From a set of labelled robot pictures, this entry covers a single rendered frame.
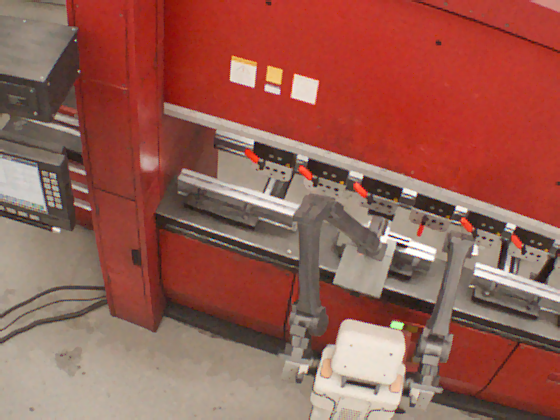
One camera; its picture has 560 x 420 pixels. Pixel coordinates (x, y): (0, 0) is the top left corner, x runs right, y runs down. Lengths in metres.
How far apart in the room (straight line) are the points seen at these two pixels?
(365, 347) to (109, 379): 1.73
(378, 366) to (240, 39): 1.10
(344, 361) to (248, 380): 1.45
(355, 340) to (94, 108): 1.17
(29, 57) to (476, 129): 1.40
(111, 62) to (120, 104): 0.19
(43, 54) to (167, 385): 1.98
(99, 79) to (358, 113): 0.85
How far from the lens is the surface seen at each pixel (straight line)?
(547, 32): 2.24
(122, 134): 2.79
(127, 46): 2.47
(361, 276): 2.99
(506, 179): 2.70
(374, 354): 2.43
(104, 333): 3.97
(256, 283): 3.39
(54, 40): 2.39
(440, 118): 2.55
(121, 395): 3.81
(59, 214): 2.72
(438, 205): 2.85
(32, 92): 2.32
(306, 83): 2.60
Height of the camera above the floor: 3.50
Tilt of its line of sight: 53 degrees down
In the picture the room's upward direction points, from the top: 9 degrees clockwise
